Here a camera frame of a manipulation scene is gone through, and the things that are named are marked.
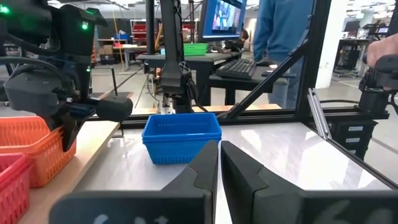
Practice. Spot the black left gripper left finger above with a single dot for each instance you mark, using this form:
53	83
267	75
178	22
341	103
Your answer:
186	199

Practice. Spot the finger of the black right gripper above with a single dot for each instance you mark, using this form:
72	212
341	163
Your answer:
70	133

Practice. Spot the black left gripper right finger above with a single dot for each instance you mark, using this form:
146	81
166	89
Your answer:
264	199

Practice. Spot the orange plastic basket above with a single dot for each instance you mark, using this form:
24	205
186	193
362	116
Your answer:
46	165
21	130

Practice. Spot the red plastic basket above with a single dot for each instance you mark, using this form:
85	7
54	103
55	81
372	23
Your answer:
12	199
12	161

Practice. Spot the blue plastic basket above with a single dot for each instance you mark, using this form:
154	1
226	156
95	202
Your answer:
186	126
174	152

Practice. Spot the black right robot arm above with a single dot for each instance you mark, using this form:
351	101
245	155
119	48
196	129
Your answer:
74	37

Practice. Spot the red storage rack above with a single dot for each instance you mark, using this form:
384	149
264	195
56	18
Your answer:
139	31

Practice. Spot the light wooden board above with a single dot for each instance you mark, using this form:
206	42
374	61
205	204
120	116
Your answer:
217	109

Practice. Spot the grey desk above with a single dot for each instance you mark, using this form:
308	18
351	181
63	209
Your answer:
199	59

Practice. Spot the green plastic basket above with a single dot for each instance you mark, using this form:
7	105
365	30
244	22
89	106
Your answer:
196	49

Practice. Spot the silver metal bar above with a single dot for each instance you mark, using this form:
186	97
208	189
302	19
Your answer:
317	112

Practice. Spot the black labelled drawer unit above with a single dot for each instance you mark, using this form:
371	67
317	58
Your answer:
357	146

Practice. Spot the black desk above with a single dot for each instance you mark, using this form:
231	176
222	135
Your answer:
230	84

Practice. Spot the black keyboard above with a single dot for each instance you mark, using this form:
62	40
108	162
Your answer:
236	68

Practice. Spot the black computer mouse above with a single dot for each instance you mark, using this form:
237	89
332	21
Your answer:
264	63

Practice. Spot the computer monitor with lit screen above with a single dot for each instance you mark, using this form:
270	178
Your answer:
224	18

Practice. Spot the person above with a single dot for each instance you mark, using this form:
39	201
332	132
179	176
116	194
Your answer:
280	28

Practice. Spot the person's hand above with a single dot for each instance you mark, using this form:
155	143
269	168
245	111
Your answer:
382	46

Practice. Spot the black table frame rail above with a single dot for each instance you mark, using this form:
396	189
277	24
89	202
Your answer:
367	165
264	116

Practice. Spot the black frame post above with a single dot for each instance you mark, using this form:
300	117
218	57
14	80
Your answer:
150	25
314	62

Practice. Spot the black diagonal frame brace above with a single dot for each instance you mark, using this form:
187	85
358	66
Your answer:
267	82

